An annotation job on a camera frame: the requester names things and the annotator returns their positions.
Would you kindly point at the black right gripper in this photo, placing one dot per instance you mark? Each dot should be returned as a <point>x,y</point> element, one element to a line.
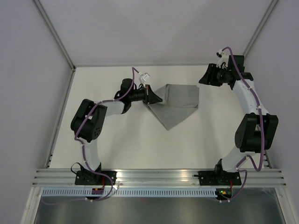
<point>211,69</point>

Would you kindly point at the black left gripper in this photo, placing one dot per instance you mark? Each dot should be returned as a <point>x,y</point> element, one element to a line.
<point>150,97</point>

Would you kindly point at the grey cloth napkin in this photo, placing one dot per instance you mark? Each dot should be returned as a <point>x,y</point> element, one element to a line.
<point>179,101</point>

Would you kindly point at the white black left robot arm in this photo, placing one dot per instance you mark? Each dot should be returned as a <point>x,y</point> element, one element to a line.
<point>88,120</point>

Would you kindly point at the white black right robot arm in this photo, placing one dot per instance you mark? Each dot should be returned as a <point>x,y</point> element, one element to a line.
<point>256,131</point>

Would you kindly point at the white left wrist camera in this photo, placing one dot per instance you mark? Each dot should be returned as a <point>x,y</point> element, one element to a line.
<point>143,77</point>

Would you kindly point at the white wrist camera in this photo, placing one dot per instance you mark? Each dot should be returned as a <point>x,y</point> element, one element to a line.
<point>143,77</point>
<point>223,59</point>

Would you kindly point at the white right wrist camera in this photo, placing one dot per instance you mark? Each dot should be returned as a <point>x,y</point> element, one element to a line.
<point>223,59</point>

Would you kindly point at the white slotted cable duct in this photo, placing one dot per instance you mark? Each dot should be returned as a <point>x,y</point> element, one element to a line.
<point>132,192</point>

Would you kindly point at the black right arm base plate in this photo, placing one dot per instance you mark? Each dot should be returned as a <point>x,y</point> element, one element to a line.
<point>211,178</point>

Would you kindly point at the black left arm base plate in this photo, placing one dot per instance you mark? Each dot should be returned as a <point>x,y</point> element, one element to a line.
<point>88,178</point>

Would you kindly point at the aluminium frame rail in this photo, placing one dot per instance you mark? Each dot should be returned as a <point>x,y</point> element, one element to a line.
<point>173,178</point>

